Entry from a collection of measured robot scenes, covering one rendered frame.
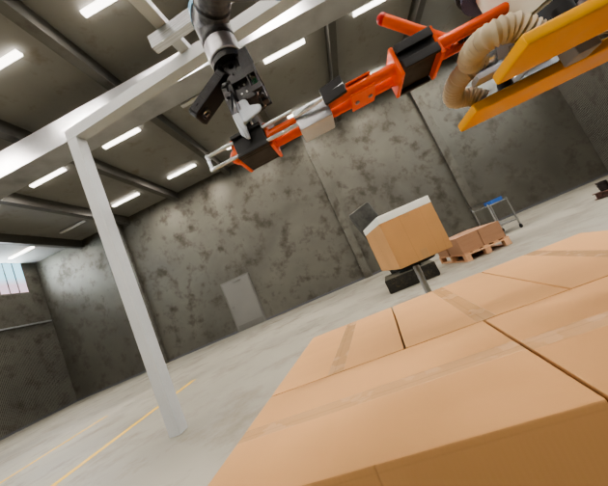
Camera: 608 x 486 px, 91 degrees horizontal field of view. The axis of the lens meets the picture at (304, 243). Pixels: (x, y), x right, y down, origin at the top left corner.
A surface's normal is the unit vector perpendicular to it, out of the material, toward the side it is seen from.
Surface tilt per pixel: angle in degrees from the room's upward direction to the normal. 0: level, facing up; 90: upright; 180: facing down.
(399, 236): 90
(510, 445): 90
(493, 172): 90
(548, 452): 90
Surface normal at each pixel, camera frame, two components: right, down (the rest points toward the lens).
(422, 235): -0.04, -0.11
